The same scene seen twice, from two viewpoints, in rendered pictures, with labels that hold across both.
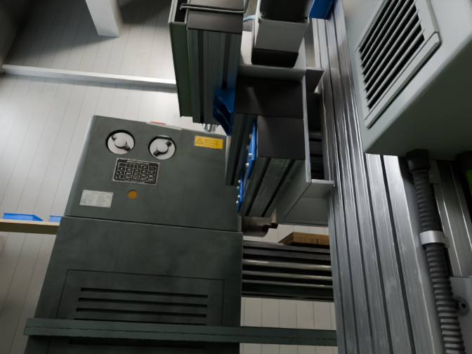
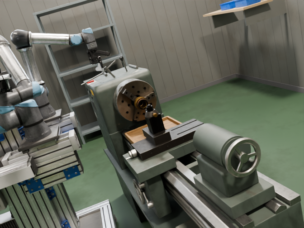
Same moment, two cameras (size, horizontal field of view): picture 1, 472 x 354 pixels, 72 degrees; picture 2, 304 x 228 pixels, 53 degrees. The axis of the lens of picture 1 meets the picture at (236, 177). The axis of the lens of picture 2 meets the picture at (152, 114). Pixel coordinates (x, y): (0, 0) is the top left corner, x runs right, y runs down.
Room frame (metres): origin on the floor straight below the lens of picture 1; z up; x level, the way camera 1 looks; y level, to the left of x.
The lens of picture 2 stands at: (1.25, -2.35, 1.64)
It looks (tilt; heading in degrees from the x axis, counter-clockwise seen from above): 17 degrees down; 85
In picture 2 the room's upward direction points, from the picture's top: 17 degrees counter-clockwise
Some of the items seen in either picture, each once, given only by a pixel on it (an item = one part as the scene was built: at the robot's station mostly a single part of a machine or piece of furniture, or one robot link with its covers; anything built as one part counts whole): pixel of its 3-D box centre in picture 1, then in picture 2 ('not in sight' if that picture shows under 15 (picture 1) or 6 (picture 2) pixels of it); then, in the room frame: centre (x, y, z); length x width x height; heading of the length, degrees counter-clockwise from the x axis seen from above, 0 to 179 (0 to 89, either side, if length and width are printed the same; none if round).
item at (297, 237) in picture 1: (310, 248); (154, 131); (1.43, -0.35, 0.88); 0.36 x 0.30 x 0.04; 10
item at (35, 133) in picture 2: not in sight; (35, 129); (0.74, -0.54, 1.21); 0.15 x 0.15 x 0.10
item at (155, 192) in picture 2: not in sight; (148, 187); (1.26, -0.77, 0.73); 0.27 x 0.12 x 0.27; 100
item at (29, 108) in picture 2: not in sight; (26, 111); (0.74, -0.54, 1.33); 0.13 x 0.12 x 0.14; 25
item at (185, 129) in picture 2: not in sight; (169, 138); (1.47, -0.70, 0.95); 0.43 x 0.18 x 0.04; 10
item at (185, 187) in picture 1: (164, 194); (120, 96); (1.29, 0.30, 1.06); 0.59 x 0.48 x 0.39; 100
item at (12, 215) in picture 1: (22, 220); (230, 4); (3.30, 2.20, 1.45); 0.30 x 0.21 x 0.10; 94
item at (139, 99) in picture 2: not in sight; (141, 103); (1.41, -0.24, 1.08); 0.09 x 0.09 x 0.09; 10
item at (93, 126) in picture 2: not in sight; (93, 70); (1.03, 2.79, 1.07); 1.11 x 0.47 x 2.14; 4
